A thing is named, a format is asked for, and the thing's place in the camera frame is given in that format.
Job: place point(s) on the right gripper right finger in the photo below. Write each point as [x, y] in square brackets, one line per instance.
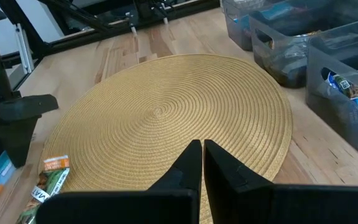
[228, 193]

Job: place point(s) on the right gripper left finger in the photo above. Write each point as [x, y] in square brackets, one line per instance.
[179, 186]

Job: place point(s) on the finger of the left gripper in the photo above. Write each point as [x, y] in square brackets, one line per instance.
[11, 140]

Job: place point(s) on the round woven yellow placemat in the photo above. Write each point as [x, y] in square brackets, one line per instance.
[157, 109]

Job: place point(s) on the grey translucent plastic bin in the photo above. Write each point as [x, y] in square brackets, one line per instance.
[239, 39]
[278, 68]
[328, 118]

